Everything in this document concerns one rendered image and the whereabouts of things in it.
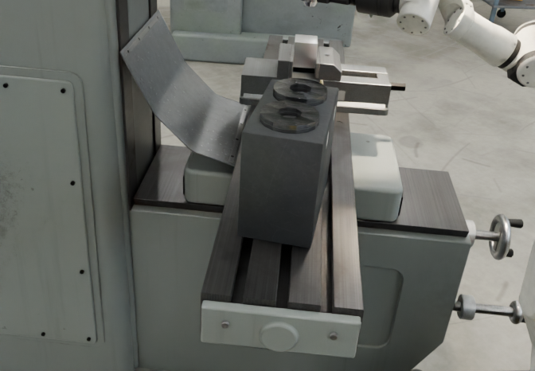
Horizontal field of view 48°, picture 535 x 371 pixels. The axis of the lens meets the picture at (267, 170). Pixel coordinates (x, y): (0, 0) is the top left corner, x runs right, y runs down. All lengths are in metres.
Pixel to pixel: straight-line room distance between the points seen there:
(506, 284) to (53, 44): 1.94
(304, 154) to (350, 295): 0.21
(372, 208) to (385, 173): 0.09
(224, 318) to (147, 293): 0.73
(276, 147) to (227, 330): 0.27
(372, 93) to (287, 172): 0.58
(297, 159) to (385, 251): 0.61
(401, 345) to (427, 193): 0.39
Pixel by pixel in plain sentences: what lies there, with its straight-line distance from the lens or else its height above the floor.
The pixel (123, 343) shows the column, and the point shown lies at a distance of 1.66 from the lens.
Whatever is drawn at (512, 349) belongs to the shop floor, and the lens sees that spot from 2.33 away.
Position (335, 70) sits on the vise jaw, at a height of 1.04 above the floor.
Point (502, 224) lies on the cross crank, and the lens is 1.61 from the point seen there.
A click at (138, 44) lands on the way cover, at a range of 1.35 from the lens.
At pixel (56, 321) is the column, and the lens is 1.63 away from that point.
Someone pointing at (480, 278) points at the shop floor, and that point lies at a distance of 2.59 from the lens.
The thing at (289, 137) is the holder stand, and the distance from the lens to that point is 0.87.
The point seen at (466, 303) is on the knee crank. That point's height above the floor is 0.55.
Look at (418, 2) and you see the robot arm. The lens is 1.22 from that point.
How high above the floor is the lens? 1.52
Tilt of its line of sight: 30 degrees down
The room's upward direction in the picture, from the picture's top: 4 degrees clockwise
